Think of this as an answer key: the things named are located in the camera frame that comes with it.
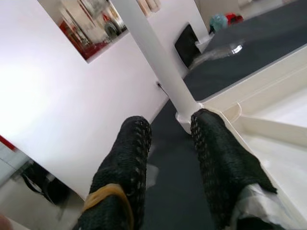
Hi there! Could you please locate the red framed wall niche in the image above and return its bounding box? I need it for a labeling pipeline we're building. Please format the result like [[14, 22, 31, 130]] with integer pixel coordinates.
[[58, 0, 128, 64]]

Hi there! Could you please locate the black open bag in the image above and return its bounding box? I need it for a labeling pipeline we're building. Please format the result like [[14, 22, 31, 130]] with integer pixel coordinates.
[[173, 23, 201, 68]]

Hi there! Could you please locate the black tablecloth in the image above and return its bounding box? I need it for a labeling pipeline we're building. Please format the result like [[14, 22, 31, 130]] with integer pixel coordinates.
[[141, 0, 307, 230]]

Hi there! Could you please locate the wide clear tape patch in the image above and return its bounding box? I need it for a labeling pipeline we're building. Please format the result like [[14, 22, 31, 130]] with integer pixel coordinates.
[[145, 164, 159, 190]]

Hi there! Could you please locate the black backpack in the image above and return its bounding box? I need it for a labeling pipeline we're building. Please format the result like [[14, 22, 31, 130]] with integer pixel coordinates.
[[21, 162, 73, 212]]

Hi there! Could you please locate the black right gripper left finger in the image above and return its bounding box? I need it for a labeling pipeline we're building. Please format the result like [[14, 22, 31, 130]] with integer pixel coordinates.
[[76, 115, 153, 230]]

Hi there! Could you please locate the red cloth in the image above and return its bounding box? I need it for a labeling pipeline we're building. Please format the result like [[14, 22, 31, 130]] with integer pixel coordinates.
[[225, 13, 243, 25]]

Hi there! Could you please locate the white plastic table top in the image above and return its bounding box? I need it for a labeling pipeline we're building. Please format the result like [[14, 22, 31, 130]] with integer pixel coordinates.
[[176, 44, 307, 230]]

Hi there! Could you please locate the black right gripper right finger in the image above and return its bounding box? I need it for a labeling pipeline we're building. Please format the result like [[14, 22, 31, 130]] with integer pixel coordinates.
[[190, 108, 291, 230]]

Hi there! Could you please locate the yellow rubber band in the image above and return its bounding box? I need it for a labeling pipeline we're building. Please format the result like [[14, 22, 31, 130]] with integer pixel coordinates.
[[82, 184, 134, 230]]

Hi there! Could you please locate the white plastic table leg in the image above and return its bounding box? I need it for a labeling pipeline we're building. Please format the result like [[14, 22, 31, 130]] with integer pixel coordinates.
[[111, 0, 200, 122]]

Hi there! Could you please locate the teal cloth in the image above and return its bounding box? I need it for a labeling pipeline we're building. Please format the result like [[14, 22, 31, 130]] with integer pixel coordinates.
[[209, 13, 228, 32]]

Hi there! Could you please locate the long clear tape strip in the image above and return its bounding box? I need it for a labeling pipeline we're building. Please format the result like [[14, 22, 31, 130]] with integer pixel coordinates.
[[191, 42, 245, 68]]

